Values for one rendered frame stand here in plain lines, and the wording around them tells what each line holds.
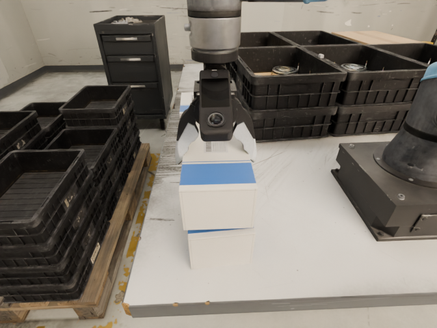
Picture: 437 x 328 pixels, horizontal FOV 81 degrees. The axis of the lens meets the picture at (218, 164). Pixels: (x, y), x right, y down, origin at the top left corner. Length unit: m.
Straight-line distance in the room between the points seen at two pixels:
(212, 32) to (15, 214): 0.96
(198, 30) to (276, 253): 0.43
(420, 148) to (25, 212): 1.18
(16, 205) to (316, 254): 1.02
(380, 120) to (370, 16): 3.88
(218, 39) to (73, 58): 4.45
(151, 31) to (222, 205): 1.93
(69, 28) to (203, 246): 4.39
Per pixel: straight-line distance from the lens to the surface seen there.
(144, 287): 0.54
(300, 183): 0.74
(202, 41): 0.39
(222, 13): 0.38
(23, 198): 1.22
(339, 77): 0.89
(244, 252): 0.51
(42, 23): 4.84
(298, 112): 0.88
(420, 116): 0.67
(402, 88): 1.05
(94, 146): 1.64
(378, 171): 0.69
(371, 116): 1.04
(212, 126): 0.34
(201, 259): 0.51
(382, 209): 0.64
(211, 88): 0.39
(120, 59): 2.33
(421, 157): 0.68
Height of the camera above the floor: 1.15
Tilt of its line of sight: 35 degrees down
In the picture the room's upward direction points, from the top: straight up
